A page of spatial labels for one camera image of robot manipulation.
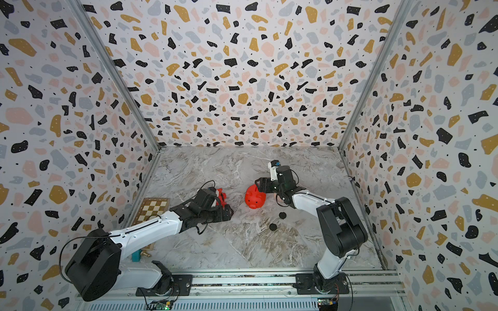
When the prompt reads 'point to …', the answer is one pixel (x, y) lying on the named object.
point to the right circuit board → (325, 301)
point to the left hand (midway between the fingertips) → (228, 212)
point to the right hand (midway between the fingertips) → (262, 181)
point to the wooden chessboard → (149, 207)
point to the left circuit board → (161, 306)
